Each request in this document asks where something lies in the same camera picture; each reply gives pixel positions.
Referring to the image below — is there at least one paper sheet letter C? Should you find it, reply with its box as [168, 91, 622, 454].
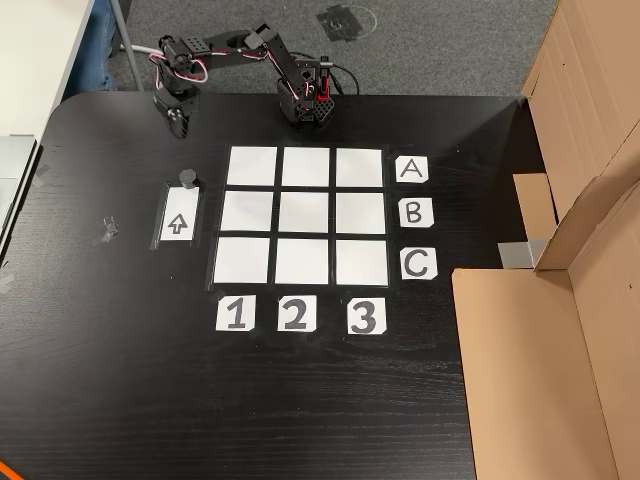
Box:
[400, 247, 439, 281]

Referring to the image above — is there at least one person's leg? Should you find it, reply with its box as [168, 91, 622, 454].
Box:
[89, 0, 115, 92]

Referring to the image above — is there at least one paper sheet letter B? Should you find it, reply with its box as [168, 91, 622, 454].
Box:
[398, 197, 435, 229]

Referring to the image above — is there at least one white desk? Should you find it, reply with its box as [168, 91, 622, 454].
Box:
[0, 0, 95, 137]

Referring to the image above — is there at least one paper sheet number 1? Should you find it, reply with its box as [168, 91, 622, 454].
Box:
[215, 294, 256, 332]

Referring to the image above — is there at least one white arrow paper sheet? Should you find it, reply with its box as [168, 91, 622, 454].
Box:
[158, 185, 197, 244]

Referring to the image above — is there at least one paper sheet letter A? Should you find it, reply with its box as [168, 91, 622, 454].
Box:
[395, 155, 430, 185]

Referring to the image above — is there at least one paper sheet number 3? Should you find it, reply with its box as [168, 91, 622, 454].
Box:
[347, 297, 387, 336]

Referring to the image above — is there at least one grey metal table leg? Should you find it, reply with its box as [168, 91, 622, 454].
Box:
[110, 0, 146, 92]

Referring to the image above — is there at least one white paper grid square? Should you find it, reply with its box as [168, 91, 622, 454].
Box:
[213, 236, 272, 285]
[334, 239, 390, 287]
[274, 238, 330, 286]
[220, 190, 275, 233]
[281, 146, 331, 189]
[227, 145, 279, 186]
[335, 147, 385, 189]
[277, 190, 331, 234]
[334, 191, 387, 235]

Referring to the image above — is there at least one black and red clamp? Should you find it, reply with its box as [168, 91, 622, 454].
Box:
[313, 56, 335, 101]

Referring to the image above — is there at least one brown cardboard panel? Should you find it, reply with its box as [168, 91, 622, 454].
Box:
[451, 164, 640, 480]
[512, 0, 640, 241]

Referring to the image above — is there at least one paper sheet number 2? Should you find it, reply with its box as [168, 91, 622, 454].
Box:
[277, 294, 318, 333]

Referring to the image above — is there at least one black power cable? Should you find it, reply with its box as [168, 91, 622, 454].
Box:
[327, 63, 362, 97]

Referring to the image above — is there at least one black floor tape patch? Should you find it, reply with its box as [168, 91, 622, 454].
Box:
[315, 4, 365, 44]

